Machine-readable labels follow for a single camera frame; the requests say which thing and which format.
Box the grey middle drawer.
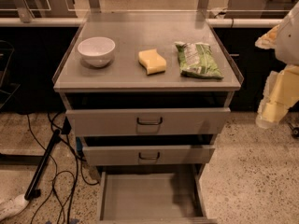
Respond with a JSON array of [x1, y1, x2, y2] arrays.
[[82, 134, 215, 166]]

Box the white ceramic bowl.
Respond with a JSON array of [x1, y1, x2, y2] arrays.
[[78, 36, 116, 67]]

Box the black floor bar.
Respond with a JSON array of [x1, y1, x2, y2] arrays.
[[24, 129, 60, 201]]

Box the grey drawer cabinet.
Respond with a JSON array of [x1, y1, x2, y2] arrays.
[[51, 10, 245, 173]]

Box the green snack bag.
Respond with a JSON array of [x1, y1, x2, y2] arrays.
[[175, 42, 223, 80]]

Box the black floor cables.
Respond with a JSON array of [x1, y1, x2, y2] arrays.
[[25, 111, 100, 224]]

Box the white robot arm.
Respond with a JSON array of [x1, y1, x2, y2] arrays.
[[255, 3, 299, 129]]

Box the grey drawer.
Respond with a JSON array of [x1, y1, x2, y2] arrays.
[[96, 164, 218, 224], [64, 91, 230, 136], [82, 134, 215, 166]]

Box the grey bottom drawer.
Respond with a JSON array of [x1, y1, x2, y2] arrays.
[[96, 164, 218, 224]]

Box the black caster wheel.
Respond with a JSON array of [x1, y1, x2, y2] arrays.
[[288, 122, 299, 138]]

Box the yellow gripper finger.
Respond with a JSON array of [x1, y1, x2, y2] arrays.
[[255, 25, 279, 49], [256, 64, 299, 129]]

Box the white horizontal rail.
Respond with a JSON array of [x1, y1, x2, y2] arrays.
[[0, 18, 282, 28]]

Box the white shoe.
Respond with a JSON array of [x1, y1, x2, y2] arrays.
[[0, 194, 29, 221]]

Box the yellow sponge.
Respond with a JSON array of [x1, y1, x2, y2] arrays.
[[138, 49, 166, 76]]

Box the grey top drawer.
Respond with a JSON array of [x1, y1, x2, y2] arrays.
[[64, 91, 230, 136]]

